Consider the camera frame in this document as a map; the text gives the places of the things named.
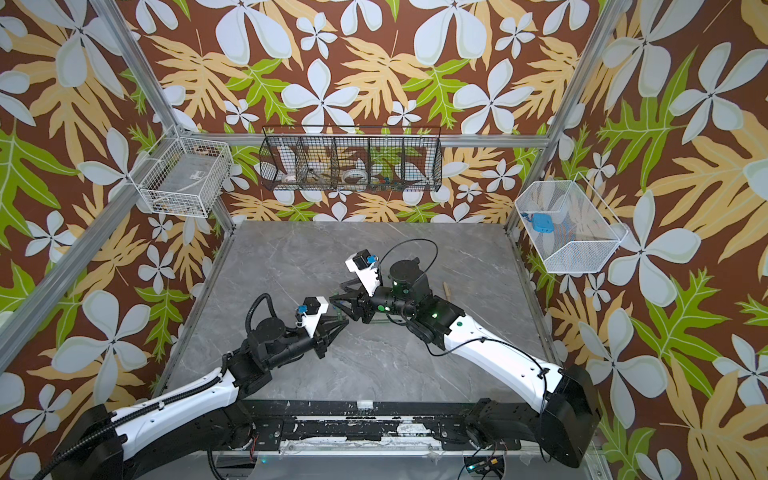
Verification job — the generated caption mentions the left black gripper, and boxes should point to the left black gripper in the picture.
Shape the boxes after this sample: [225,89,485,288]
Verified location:
[267,313,349,372]

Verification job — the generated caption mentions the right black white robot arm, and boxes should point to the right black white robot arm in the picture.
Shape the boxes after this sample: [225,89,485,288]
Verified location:
[330,250,601,468]

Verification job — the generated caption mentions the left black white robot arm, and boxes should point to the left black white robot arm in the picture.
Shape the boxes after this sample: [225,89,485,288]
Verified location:
[35,293,348,479]

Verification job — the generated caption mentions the blue object in basket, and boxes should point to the blue object in basket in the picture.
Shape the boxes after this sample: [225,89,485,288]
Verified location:
[522,213,555,234]

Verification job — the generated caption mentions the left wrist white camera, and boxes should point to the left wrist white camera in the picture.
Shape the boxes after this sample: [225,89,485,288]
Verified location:
[295,296,329,337]

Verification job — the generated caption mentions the wrist white camera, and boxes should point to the wrist white camera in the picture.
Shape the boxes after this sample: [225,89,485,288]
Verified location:
[345,249,382,297]
[295,296,329,337]

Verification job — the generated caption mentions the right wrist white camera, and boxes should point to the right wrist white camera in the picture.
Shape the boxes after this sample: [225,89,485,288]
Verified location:
[345,249,382,297]

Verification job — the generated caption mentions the black wire basket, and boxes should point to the black wire basket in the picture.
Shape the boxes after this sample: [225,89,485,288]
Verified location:
[256,125,444,192]

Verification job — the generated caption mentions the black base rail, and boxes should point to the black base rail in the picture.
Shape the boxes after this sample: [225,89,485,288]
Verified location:
[214,398,536,452]

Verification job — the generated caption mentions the white wire basket left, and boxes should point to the white wire basket left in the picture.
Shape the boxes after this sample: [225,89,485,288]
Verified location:
[133,131,233,218]

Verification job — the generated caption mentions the white wire basket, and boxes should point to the white wire basket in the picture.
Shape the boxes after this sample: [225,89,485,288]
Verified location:
[133,131,233,218]
[515,175,629,276]

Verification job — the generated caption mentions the white wire basket right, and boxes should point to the white wire basket right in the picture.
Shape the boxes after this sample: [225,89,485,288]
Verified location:
[515,175,629,276]

